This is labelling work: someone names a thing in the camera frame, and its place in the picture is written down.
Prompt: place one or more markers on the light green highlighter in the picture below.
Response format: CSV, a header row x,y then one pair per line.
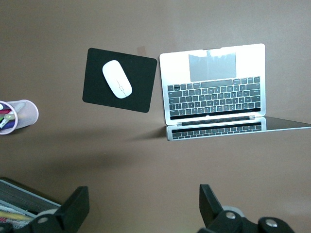
x,y
8,117

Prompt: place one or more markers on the silver laptop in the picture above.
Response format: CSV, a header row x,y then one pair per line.
x,y
213,68

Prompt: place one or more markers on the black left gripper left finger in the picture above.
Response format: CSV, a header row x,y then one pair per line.
x,y
73,208

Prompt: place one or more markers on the purple marker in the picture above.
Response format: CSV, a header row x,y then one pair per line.
x,y
7,125

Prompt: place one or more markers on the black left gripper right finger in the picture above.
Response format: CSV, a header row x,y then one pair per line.
x,y
211,211

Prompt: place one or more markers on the black mouse pad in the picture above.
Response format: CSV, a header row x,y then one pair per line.
x,y
136,92

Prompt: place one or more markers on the yellow pencil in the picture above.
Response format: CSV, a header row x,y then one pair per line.
x,y
14,216

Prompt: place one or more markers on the pink mesh pen cup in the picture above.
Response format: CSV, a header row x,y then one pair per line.
x,y
26,111

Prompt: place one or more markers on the white computer mouse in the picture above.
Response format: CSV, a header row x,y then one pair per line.
x,y
116,78

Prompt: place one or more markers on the red marker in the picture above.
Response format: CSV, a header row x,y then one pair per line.
x,y
5,111

